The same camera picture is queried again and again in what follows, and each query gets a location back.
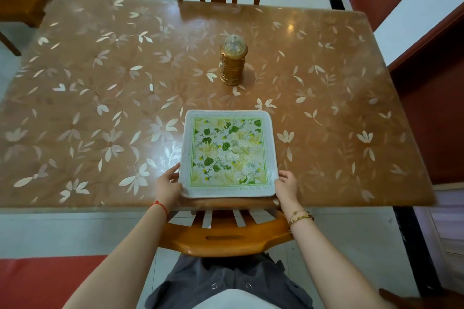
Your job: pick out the person's right hand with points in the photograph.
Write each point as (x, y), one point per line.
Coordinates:
(288, 191)

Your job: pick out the person's left hand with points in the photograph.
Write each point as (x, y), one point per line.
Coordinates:
(167, 191)

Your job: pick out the person's right thumb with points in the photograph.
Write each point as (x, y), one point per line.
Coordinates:
(285, 173)

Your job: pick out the person's left thumb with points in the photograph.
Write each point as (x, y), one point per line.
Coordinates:
(172, 169)

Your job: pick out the green floral cloth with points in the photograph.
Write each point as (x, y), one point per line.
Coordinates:
(228, 153)

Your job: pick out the person's right forearm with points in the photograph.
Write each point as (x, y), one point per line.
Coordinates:
(333, 269)

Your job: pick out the person's left forearm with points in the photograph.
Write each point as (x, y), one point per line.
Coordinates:
(123, 265)

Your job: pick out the wooden chair with curved backrest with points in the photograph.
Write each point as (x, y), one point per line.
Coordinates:
(224, 238)

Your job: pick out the floral clear plastic table cover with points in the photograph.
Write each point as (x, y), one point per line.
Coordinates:
(108, 102)

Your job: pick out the grey shorts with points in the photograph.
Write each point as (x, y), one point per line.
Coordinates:
(203, 279)

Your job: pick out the golden lantern with clear dome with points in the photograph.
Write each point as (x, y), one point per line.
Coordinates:
(232, 64)

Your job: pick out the white shirt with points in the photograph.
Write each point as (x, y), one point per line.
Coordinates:
(235, 300)

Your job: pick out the red floor mat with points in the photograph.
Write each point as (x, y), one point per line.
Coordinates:
(43, 281)

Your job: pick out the white cabinet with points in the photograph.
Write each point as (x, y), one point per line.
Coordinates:
(447, 232)

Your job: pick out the reddish brown wooden door frame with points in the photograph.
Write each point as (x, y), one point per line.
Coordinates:
(424, 102)

